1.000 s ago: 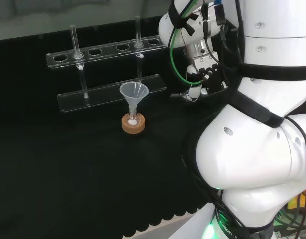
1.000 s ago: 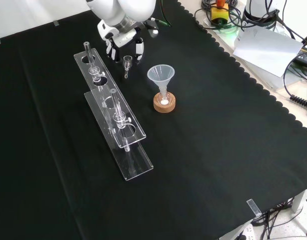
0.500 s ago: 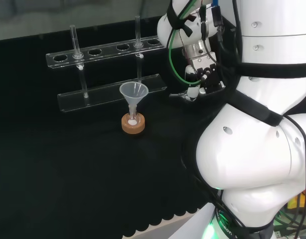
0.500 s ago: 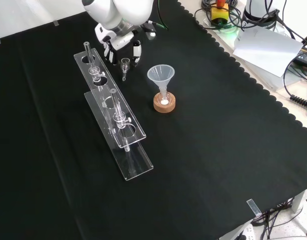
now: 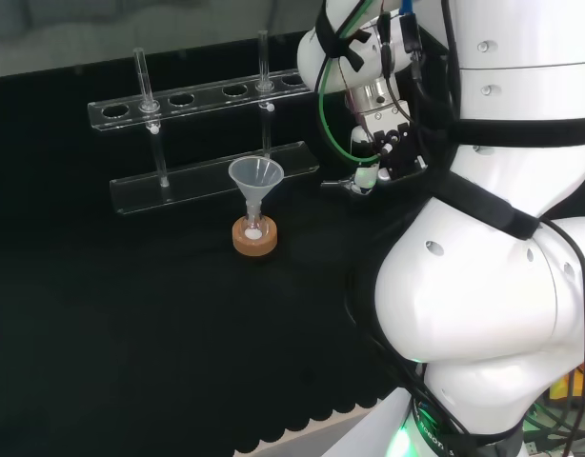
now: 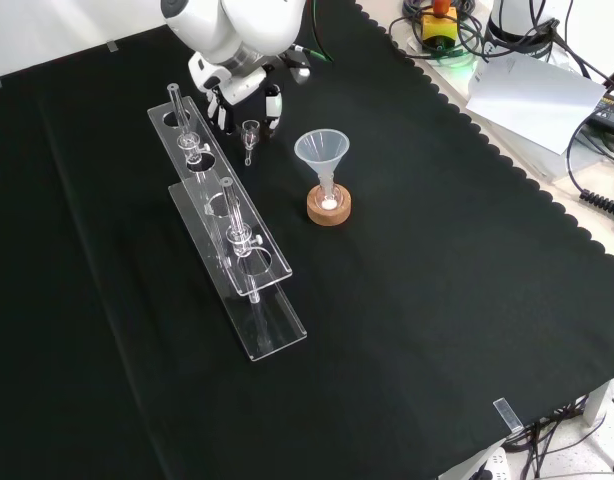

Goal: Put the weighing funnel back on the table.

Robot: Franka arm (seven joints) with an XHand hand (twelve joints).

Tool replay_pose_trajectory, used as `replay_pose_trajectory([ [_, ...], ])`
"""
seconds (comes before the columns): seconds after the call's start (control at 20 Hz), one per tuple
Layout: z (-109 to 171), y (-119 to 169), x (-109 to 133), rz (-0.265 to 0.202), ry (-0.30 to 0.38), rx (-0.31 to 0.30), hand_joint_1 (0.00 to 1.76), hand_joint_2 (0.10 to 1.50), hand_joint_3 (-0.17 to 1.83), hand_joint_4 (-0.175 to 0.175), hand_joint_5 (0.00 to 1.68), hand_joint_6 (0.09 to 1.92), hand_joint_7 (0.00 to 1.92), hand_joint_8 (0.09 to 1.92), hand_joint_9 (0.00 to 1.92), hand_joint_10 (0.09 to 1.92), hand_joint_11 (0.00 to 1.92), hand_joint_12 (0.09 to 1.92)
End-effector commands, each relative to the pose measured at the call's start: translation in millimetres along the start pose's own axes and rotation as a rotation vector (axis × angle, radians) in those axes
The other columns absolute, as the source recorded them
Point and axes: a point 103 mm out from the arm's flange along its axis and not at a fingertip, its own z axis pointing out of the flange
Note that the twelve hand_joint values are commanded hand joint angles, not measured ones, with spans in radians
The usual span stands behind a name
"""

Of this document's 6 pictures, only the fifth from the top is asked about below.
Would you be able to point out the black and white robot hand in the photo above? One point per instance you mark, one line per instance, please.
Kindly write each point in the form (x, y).
(397, 147)

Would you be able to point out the clear glass weighing funnel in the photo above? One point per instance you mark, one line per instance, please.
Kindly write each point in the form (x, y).
(337, 183)

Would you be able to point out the translucent plastic funnel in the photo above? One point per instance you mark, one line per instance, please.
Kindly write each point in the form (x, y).
(254, 178)

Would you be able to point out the clear acrylic funnel stand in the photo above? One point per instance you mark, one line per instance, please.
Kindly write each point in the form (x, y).
(202, 188)

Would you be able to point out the small round-bottom glass flask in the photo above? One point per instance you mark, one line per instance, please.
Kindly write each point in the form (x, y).
(252, 233)

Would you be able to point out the yellow emergency stop button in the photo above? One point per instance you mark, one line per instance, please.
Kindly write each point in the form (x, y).
(561, 391)

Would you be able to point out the black bench cloth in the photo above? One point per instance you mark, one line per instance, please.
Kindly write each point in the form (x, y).
(130, 309)

